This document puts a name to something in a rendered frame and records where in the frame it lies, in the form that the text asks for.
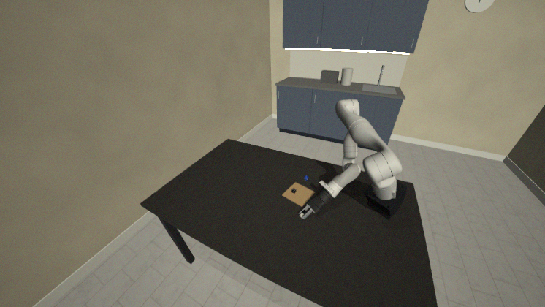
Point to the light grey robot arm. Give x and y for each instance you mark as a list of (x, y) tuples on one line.
[(381, 168)]

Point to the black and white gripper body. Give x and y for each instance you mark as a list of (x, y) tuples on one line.
[(324, 197)]

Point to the tan square mat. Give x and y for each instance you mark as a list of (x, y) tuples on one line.
[(301, 196)]

